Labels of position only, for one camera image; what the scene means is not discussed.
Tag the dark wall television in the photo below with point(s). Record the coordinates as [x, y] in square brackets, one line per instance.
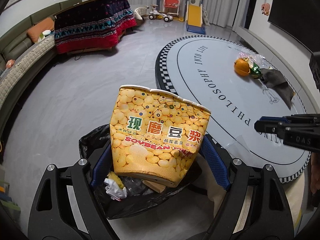
[298, 18]

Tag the yellow soybean milk cup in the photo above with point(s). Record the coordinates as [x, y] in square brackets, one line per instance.
[155, 135]

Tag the round white table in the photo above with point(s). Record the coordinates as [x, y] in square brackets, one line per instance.
[201, 69]

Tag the pink plastic bag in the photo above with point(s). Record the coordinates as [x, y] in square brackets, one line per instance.
[252, 58]

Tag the black trash bin bag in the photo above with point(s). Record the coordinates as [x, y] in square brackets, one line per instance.
[140, 198]

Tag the small pink toy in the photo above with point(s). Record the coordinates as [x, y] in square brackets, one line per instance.
[10, 63]

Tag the green sofa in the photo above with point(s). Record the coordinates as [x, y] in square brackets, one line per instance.
[14, 43]

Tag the toy slide swing set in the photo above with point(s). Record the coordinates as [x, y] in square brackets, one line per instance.
[191, 12]

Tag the quilted sofa mat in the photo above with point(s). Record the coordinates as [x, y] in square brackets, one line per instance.
[10, 77]

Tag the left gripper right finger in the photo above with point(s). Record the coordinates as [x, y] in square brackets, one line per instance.
[255, 205]

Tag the orange peel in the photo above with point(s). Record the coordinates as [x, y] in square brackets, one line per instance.
[241, 67]

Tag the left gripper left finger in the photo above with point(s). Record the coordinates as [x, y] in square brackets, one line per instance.
[51, 215]

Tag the orange cushion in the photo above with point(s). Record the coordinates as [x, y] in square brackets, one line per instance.
[34, 32]

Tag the green snack packet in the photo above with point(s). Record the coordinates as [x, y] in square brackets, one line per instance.
[254, 69]

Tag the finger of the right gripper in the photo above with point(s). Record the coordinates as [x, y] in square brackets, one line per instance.
[274, 119]
[271, 127]

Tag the toy ride-on car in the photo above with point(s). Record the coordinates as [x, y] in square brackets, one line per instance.
[154, 14]

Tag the grey felt cloth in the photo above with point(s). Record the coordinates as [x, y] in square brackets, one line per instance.
[275, 80]

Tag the woven basket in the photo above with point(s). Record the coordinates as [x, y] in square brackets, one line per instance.
[140, 11]

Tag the table with patterned blanket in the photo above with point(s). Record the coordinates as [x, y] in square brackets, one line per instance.
[93, 24]

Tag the torn brown cardboard piece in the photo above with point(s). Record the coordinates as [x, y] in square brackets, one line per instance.
[159, 188]

